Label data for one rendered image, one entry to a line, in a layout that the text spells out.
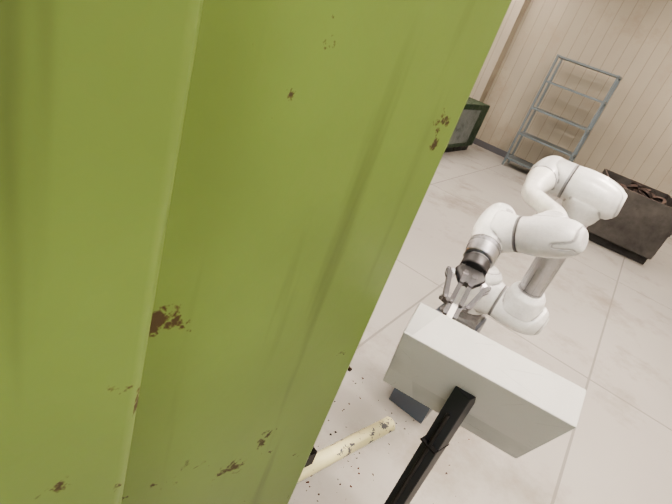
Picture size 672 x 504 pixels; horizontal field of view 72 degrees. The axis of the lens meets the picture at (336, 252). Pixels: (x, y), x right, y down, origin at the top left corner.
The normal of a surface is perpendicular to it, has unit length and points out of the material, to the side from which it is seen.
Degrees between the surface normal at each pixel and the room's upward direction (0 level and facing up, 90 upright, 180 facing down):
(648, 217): 90
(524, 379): 30
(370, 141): 90
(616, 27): 90
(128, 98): 90
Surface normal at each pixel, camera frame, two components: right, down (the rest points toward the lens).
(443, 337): 0.06, -0.56
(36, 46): 0.61, 0.54
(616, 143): -0.56, 0.23
